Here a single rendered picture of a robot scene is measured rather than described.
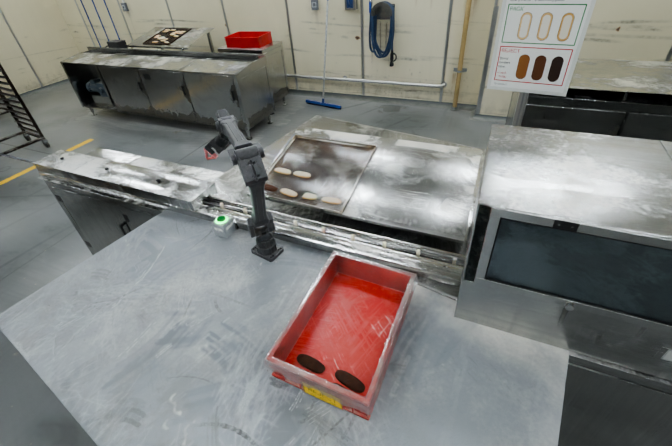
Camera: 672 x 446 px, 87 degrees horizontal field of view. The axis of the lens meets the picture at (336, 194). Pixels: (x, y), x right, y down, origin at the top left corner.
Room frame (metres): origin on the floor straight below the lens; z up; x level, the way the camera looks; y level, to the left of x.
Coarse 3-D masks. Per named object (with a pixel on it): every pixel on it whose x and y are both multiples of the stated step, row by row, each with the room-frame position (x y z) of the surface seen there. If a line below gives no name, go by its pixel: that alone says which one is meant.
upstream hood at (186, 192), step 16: (48, 160) 1.95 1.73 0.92; (64, 160) 1.94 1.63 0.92; (80, 160) 1.92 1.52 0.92; (96, 160) 1.90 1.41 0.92; (64, 176) 1.82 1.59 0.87; (80, 176) 1.75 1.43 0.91; (96, 176) 1.71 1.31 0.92; (112, 176) 1.69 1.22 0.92; (128, 176) 1.68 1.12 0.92; (144, 176) 1.67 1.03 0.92; (160, 176) 1.65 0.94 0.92; (176, 176) 1.64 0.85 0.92; (128, 192) 1.59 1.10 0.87; (144, 192) 1.53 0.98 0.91; (160, 192) 1.49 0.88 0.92; (176, 192) 1.48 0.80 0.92; (192, 192) 1.47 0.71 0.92; (208, 192) 1.50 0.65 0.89; (192, 208) 1.39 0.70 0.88
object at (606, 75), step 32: (576, 64) 2.83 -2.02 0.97; (608, 64) 2.78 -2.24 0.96; (640, 64) 2.73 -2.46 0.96; (512, 96) 3.13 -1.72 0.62; (544, 96) 2.28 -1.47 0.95; (576, 96) 2.23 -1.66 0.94; (608, 96) 2.19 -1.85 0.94; (640, 96) 2.15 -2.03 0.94; (544, 128) 2.24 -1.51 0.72; (576, 128) 2.16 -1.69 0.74; (608, 128) 2.08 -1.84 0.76; (640, 128) 2.01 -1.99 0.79
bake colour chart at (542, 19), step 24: (504, 0) 1.62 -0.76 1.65; (528, 0) 1.57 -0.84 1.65; (552, 0) 1.53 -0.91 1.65; (576, 0) 1.49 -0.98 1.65; (504, 24) 1.61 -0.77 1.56; (528, 24) 1.56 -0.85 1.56; (552, 24) 1.52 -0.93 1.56; (576, 24) 1.47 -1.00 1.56; (504, 48) 1.60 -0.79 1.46; (528, 48) 1.55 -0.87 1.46; (552, 48) 1.50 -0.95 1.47; (576, 48) 1.46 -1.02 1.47; (504, 72) 1.59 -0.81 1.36; (528, 72) 1.54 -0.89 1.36; (552, 72) 1.49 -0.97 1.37
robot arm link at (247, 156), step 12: (240, 156) 1.02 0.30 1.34; (252, 156) 1.03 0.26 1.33; (240, 168) 0.98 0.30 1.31; (252, 168) 1.00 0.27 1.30; (264, 168) 1.00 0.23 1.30; (252, 180) 0.96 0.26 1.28; (264, 180) 0.98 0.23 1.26; (252, 192) 0.99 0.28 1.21; (264, 192) 1.02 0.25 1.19; (252, 204) 1.04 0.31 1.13; (264, 204) 1.04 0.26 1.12; (252, 216) 1.10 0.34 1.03; (264, 216) 1.07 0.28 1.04; (252, 228) 1.09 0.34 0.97
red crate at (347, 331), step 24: (336, 288) 0.88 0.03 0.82; (360, 288) 0.87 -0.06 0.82; (384, 288) 0.86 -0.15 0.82; (336, 312) 0.77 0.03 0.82; (360, 312) 0.76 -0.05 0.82; (384, 312) 0.76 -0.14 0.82; (312, 336) 0.69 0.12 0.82; (336, 336) 0.68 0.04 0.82; (360, 336) 0.67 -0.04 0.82; (384, 336) 0.67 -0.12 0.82; (288, 360) 0.61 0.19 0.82; (336, 360) 0.60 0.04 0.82; (360, 360) 0.59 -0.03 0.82
